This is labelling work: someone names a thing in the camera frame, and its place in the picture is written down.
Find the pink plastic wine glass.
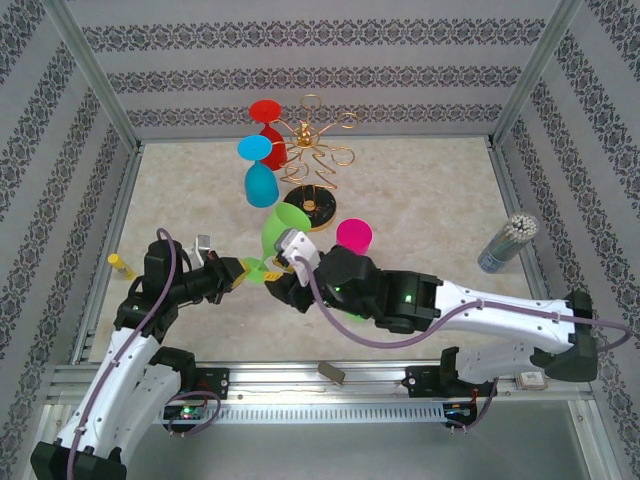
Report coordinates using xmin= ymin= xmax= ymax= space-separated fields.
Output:
xmin=335 ymin=218 xmax=374 ymax=256

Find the blue plastic wine glass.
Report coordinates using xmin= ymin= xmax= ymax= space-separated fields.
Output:
xmin=236 ymin=135 xmax=279 ymax=209

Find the red plastic wine glass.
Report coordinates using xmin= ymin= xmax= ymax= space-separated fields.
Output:
xmin=249 ymin=98 xmax=290 ymax=171

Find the small grey block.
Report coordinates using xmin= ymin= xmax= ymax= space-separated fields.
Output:
xmin=318 ymin=362 xmax=346 ymax=386

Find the clear tube of sticks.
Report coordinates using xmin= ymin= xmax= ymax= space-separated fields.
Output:
xmin=477 ymin=212 xmax=540 ymax=275

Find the small flat box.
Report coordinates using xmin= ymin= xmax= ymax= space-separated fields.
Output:
xmin=514 ymin=370 xmax=549 ymax=391

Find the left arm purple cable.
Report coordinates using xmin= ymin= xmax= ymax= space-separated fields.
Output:
xmin=64 ymin=227 xmax=221 ymax=480

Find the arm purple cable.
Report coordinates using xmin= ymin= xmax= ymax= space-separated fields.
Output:
xmin=292 ymin=254 xmax=634 ymax=436
xmin=64 ymin=227 xmax=221 ymax=480

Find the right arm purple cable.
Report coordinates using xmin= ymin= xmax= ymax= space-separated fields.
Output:
xmin=292 ymin=254 xmax=634 ymax=436

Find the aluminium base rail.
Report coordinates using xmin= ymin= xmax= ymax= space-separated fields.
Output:
xmin=49 ymin=358 xmax=599 ymax=404

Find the white slotted cable duct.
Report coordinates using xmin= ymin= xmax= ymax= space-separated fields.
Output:
xmin=149 ymin=402 xmax=447 ymax=426

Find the gold wire wine glass rack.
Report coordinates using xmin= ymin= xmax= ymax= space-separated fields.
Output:
xmin=247 ymin=93 xmax=360 ymax=234

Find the grey metal frame post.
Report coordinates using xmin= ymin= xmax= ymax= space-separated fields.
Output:
xmin=47 ymin=0 xmax=144 ymax=151
xmin=489 ymin=0 xmax=586 ymax=149

